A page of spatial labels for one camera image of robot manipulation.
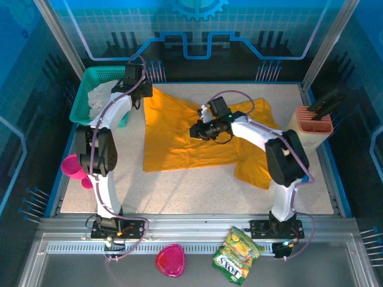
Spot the yellow t-shirt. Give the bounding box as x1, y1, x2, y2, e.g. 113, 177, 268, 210
142, 87, 281, 191

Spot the white t-shirt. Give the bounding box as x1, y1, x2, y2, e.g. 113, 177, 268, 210
87, 80, 126, 119

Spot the teal plastic mesh basket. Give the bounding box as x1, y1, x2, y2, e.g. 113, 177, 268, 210
69, 65, 129, 128

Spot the beige knife block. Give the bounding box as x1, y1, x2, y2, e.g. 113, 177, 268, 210
284, 106, 335, 149

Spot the pink plastic cup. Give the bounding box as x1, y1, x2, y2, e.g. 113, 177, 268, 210
61, 154, 93, 190

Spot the green yellow snack bag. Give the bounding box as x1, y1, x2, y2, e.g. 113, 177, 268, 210
212, 226, 266, 286

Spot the pink plastic bowl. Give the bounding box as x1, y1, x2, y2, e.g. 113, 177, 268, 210
154, 243, 186, 277

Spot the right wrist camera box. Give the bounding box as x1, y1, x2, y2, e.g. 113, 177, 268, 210
197, 103, 215, 123

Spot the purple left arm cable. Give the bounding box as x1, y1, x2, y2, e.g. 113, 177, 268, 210
89, 54, 150, 262

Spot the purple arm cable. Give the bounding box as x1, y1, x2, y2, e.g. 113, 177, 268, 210
208, 90, 315, 262
89, 54, 150, 262

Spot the aluminium frame post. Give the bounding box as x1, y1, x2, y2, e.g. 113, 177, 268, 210
32, 0, 87, 80
302, 0, 351, 90

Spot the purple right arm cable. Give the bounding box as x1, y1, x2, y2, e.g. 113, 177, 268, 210
208, 90, 315, 262

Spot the aluminium front rail frame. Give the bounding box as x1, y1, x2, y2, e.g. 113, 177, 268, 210
17, 213, 378, 287

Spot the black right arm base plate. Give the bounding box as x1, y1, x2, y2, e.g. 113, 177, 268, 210
250, 219, 305, 240

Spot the black knife handle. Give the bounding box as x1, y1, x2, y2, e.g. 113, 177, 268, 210
311, 101, 344, 122
308, 88, 345, 111

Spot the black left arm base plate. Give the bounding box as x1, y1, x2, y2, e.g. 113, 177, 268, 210
91, 216, 147, 240

